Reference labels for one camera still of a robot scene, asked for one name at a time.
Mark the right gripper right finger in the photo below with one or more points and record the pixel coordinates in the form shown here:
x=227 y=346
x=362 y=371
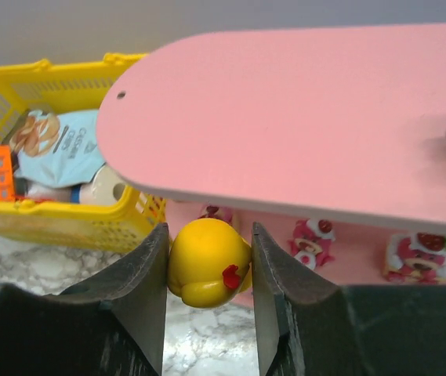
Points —
x=307 y=325

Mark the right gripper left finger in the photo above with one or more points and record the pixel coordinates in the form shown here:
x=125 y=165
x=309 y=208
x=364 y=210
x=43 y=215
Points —
x=112 y=323

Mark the yellow duck toy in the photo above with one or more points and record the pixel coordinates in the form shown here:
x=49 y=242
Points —
x=209 y=264

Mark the pink strawberry bear toy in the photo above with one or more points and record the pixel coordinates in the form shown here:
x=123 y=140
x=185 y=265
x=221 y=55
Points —
x=415 y=258

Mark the strawberry tart toy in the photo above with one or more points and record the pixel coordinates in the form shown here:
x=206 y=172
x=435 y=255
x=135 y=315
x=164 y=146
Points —
x=225 y=214

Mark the pink three-tier shelf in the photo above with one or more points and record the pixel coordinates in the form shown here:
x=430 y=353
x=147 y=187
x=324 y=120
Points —
x=343 y=124

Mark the white round container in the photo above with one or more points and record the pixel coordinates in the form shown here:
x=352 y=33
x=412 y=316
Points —
x=105 y=189

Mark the light blue snack bag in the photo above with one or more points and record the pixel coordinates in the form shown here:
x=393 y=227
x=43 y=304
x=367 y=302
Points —
x=56 y=150

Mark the yellow plastic shopping basket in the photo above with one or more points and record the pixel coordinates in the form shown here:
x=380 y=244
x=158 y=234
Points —
x=41 y=214

